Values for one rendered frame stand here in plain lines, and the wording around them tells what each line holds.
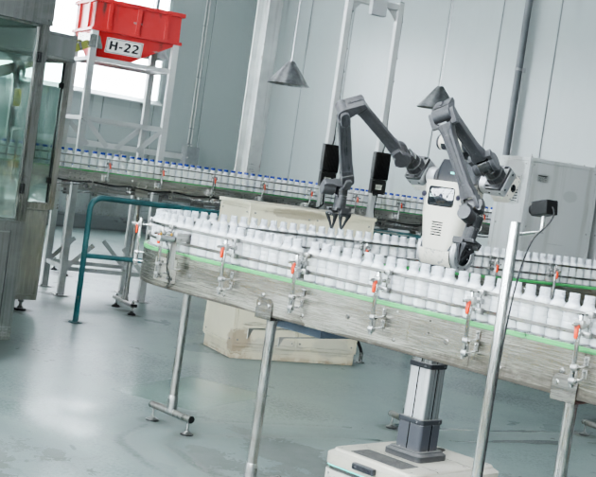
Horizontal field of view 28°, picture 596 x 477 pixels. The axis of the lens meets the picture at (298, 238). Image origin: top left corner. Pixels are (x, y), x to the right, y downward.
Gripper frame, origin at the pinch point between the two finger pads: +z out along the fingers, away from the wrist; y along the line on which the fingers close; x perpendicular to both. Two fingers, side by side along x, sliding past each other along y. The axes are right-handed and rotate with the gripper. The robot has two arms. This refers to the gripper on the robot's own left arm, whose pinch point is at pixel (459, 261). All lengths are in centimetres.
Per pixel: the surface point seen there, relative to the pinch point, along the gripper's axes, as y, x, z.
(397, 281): -10.9, -17.3, 17.5
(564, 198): -314, 502, -229
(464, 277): 18.6, -17.6, 11.1
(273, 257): -81, -17, 18
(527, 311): 49, -16, 18
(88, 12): -667, 189, -232
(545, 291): 54, -18, 11
